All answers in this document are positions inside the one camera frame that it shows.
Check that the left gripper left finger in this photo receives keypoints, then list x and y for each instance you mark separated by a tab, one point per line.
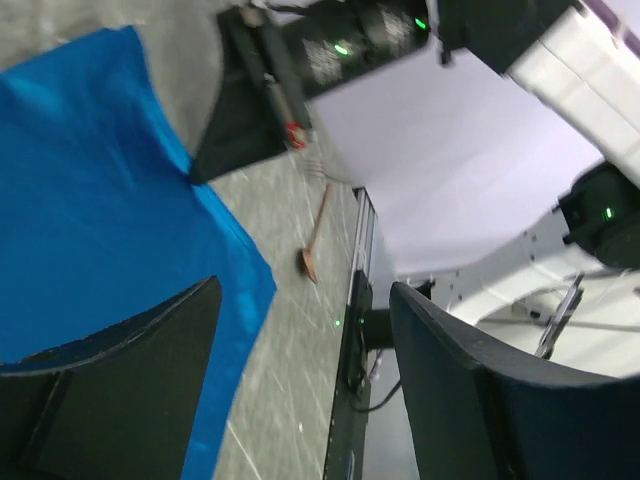
118	404

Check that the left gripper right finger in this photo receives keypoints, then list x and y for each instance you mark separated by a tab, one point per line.
479	408

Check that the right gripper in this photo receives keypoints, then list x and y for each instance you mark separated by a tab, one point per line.
260	111

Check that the blue cloth napkin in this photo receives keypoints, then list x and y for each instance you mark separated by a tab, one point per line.
99	221

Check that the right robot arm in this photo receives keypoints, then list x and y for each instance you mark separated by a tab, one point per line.
499	140

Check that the metal fork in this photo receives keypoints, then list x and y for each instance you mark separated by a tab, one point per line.
313	166

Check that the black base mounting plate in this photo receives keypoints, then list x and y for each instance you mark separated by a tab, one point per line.
365	329

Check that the wooden spoon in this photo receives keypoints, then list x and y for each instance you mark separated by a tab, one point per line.
305	257

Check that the aluminium rail frame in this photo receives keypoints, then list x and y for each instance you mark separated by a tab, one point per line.
364	233

